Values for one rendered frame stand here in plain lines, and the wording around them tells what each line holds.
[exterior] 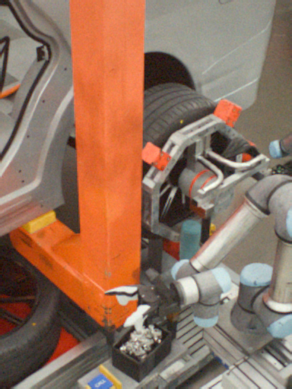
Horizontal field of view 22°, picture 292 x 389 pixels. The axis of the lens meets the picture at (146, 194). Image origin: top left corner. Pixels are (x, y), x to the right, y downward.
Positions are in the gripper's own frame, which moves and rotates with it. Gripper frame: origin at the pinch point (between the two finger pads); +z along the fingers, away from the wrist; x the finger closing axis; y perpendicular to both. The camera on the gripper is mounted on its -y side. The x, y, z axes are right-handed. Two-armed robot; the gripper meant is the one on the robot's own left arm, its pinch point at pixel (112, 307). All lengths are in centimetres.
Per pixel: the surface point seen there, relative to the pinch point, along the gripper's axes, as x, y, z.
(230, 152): 83, 12, -83
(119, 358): 46, 66, -16
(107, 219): 52, 7, -18
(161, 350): 44, 66, -32
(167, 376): 68, 108, -45
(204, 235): 64, 34, -61
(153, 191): 80, 19, -47
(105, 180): 50, -10, -17
